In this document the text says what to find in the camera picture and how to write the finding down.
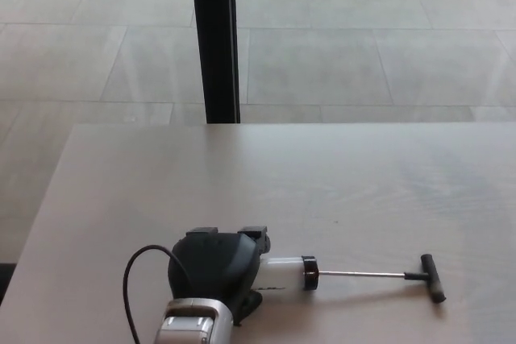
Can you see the black vertical window post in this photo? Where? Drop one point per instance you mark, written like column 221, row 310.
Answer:
column 213, row 38

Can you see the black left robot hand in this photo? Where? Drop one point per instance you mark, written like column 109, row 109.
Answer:
column 213, row 267

